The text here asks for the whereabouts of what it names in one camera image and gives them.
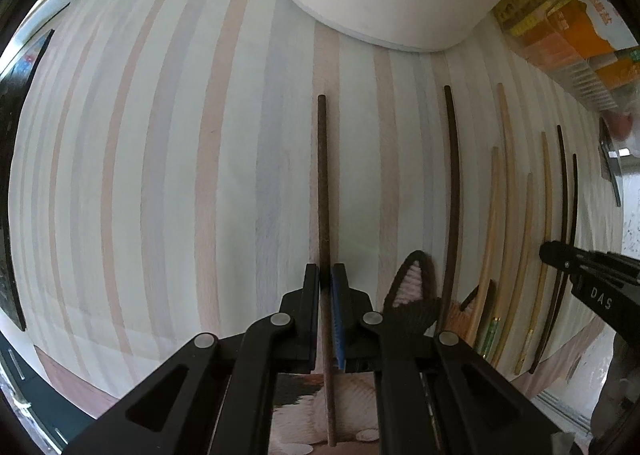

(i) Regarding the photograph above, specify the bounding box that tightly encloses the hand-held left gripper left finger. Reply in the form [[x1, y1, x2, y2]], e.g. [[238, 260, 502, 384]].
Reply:
[[62, 263, 321, 455]]

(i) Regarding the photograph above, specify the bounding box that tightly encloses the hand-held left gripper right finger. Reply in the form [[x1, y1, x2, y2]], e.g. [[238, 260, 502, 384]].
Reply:
[[330, 263, 567, 455]]

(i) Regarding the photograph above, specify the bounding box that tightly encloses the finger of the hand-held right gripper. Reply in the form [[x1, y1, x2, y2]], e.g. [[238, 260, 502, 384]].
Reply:
[[539, 240, 640, 272], [567, 264, 640, 286]]

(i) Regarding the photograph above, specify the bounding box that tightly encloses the thin black chopstick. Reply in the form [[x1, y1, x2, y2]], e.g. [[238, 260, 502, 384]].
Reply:
[[570, 154, 581, 256], [529, 125, 571, 375]]

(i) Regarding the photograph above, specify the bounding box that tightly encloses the dark brown textured chopstick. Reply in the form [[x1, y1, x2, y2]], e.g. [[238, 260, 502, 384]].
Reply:
[[317, 94, 337, 448], [443, 84, 462, 325]]

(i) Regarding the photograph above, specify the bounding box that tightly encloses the light wooden chopstick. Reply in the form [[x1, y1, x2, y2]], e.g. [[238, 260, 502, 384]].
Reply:
[[504, 173, 536, 338], [514, 132, 554, 377], [492, 82, 519, 368]]

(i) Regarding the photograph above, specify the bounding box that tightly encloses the grey metal tool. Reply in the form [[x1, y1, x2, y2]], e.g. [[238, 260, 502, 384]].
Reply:
[[598, 117, 622, 209]]

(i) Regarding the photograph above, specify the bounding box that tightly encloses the row of yellow orange packets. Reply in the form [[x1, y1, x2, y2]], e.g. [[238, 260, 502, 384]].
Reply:
[[492, 0, 640, 112]]

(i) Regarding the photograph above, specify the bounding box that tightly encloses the black glass gas stove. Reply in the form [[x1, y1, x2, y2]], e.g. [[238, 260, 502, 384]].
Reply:
[[0, 29, 57, 332]]

